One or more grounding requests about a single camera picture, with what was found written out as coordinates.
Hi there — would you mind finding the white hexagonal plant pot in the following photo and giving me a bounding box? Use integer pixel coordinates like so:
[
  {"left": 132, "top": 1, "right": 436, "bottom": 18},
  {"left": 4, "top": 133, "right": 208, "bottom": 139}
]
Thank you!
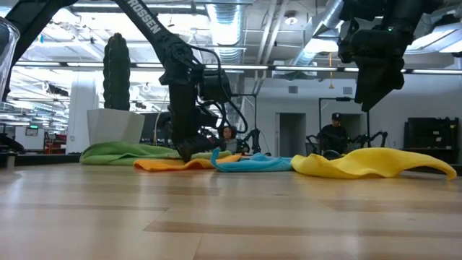
[{"left": 86, "top": 108, "right": 146, "bottom": 147}]

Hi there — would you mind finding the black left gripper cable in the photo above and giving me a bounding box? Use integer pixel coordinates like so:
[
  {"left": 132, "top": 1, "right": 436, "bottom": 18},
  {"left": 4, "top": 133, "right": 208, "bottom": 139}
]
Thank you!
[{"left": 187, "top": 43, "right": 250, "bottom": 135}]

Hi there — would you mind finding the green microfiber towel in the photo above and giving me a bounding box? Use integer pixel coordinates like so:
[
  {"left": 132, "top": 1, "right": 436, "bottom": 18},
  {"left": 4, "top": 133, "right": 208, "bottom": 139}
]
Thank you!
[{"left": 79, "top": 141, "right": 232, "bottom": 166}]

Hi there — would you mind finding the silver round air duct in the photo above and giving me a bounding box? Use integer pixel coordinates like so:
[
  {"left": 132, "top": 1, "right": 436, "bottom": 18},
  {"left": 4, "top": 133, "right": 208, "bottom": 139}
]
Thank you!
[
  {"left": 206, "top": 0, "right": 247, "bottom": 65},
  {"left": 288, "top": 0, "right": 346, "bottom": 66}
]

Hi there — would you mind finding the clear plastic bin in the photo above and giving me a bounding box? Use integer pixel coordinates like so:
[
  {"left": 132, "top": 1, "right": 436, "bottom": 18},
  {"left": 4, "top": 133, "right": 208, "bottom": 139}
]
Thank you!
[{"left": 0, "top": 16, "right": 22, "bottom": 100}]

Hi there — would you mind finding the dark doorway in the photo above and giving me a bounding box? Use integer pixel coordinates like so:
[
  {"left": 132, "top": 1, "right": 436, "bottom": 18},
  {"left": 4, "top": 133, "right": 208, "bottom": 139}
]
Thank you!
[{"left": 276, "top": 112, "right": 307, "bottom": 157}]

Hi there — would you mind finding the black hose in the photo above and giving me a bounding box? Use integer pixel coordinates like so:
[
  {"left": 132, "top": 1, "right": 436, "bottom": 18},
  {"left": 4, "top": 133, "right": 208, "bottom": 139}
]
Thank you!
[{"left": 0, "top": 132, "right": 26, "bottom": 153}]

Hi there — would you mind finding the yellow hanging cord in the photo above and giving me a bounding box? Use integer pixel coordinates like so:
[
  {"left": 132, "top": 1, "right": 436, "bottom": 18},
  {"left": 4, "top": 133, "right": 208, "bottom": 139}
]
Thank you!
[{"left": 327, "top": 52, "right": 335, "bottom": 90}]

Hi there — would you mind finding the background robot workstation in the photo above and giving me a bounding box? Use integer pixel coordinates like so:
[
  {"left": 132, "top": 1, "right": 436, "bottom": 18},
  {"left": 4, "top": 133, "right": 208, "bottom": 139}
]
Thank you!
[
  {"left": 230, "top": 93, "right": 272, "bottom": 157},
  {"left": 305, "top": 96, "right": 389, "bottom": 155}
]

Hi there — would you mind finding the blue microfiber towel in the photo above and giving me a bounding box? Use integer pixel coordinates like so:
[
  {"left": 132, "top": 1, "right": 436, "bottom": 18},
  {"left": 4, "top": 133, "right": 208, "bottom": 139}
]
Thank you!
[{"left": 210, "top": 148, "right": 293, "bottom": 173}]

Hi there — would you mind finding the white pillar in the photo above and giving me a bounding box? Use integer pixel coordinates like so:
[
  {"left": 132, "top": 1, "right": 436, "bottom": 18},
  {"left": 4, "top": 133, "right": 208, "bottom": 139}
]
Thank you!
[{"left": 66, "top": 71, "right": 100, "bottom": 155}]

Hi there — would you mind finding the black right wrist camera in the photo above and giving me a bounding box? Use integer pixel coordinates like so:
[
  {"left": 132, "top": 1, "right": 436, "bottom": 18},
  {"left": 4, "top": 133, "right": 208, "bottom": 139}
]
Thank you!
[{"left": 337, "top": 0, "right": 362, "bottom": 65}]

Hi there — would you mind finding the orange microfiber towel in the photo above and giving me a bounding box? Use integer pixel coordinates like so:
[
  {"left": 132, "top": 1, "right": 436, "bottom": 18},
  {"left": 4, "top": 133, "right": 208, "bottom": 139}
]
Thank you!
[{"left": 133, "top": 154, "right": 243, "bottom": 172}]

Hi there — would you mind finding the yellow microfiber towel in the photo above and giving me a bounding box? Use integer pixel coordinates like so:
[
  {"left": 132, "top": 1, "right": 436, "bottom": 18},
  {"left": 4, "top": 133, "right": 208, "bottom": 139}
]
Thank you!
[{"left": 290, "top": 147, "right": 458, "bottom": 181}]

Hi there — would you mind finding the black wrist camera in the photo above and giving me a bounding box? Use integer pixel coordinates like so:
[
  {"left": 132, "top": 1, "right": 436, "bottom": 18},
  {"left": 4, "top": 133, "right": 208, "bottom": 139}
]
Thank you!
[
  {"left": 198, "top": 69, "right": 233, "bottom": 105},
  {"left": 337, "top": 0, "right": 362, "bottom": 65}
]

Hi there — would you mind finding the black cable loop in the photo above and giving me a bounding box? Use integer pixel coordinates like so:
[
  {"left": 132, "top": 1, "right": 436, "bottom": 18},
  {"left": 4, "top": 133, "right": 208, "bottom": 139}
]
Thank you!
[{"left": 322, "top": 149, "right": 344, "bottom": 160}]

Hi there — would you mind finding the red tool cart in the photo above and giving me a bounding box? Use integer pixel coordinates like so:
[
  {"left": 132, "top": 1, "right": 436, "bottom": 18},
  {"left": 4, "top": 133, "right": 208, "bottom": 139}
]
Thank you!
[{"left": 43, "top": 132, "right": 68, "bottom": 155}]

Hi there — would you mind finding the person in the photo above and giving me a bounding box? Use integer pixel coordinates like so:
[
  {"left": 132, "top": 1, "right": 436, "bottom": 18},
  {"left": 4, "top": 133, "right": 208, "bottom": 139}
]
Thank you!
[
  {"left": 316, "top": 112, "right": 349, "bottom": 157},
  {"left": 217, "top": 125, "right": 250, "bottom": 155}
]

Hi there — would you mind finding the black monitor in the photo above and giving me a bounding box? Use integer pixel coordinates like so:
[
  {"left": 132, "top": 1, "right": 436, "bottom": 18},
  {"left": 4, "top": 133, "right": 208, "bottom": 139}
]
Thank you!
[{"left": 139, "top": 111, "right": 173, "bottom": 142}]

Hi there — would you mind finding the dark green cactus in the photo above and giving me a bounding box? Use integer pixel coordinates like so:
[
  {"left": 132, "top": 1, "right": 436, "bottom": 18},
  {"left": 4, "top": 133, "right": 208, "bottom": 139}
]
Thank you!
[{"left": 103, "top": 32, "right": 131, "bottom": 112}]

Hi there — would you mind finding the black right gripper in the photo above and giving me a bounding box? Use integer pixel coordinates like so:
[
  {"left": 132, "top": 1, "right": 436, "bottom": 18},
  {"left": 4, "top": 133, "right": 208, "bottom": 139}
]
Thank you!
[{"left": 352, "top": 27, "right": 415, "bottom": 112}]

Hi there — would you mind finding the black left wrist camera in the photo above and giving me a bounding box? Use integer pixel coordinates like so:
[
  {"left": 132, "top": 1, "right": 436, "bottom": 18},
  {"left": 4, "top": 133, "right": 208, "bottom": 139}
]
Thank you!
[{"left": 198, "top": 69, "right": 233, "bottom": 105}]

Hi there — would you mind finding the black aluminium table frame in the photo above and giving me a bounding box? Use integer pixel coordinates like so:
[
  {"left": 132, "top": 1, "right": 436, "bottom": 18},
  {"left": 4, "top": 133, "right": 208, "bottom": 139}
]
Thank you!
[{"left": 0, "top": 153, "right": 82, "bottom": 168}]

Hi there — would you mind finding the black cabinet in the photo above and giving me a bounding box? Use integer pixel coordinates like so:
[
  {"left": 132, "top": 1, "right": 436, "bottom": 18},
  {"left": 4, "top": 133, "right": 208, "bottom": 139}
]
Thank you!
[{"left": 402, "top": 116, "right": 461, "bottom": 164}]

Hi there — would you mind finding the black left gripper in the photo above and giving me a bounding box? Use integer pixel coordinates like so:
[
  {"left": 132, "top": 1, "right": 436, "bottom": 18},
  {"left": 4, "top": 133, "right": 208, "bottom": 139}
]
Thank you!
[{"left": 166, "top": 81, "right": 227, "bottom": 163}]

